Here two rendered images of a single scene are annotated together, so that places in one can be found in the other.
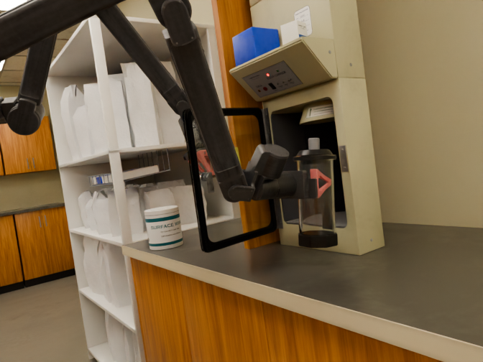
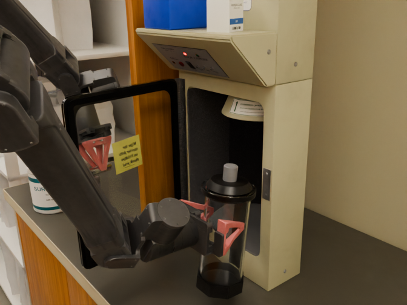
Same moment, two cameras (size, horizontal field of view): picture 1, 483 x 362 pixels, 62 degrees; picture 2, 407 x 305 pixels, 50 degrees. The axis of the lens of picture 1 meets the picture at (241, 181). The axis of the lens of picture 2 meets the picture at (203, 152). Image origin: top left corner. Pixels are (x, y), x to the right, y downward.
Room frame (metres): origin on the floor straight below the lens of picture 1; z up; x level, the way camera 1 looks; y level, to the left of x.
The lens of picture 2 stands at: (0.24, -0.10, 1.57)
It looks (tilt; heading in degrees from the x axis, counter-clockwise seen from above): 19 degrees down; 357
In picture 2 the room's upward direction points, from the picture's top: 1 degrees counter-clockwise
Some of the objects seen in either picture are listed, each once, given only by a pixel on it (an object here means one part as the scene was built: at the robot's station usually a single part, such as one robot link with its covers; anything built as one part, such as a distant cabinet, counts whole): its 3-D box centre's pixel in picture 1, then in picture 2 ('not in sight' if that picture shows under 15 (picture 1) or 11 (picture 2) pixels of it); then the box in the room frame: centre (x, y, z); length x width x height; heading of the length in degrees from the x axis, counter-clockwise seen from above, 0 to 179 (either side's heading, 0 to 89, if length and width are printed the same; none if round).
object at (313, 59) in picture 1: (279, 73); (200, 54); (1.16, -0.15, 1.46); 0.32 x 0.11 x 0.10; 35
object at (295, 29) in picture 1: (294, 35); (225, 14); (1.09, -0.19, 1.54); 0.05 x 0.05 x 0.06; 52
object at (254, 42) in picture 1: (256, 48); (175, 6); (1.23, -0.10, 1.56); 0.10 x 0.10 x 0.09; 35
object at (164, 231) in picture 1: (164, 227); (51, 184); (1.56, 0.32, 1.02); 0.13 x 0.13 x 0.15
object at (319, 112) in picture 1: (327, 110); (259, 100); (1.23, -0.29, 1.34); 0.18 x 0.18 x 0.05
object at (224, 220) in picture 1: (233, 175); (131, 170); (1.20, 0.02, 1.19); 0.30 x 0.01 x 0.40; 132
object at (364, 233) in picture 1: (328, 118); (260, 104); (1.26, -0.29, 1.33); 0.32 x 0.25 x 0.77; 35
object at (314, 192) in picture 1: (313, 183); (221, 229); (0.97, -0.17, 1.15); 0.09 x 0.07 x 0.07; 127
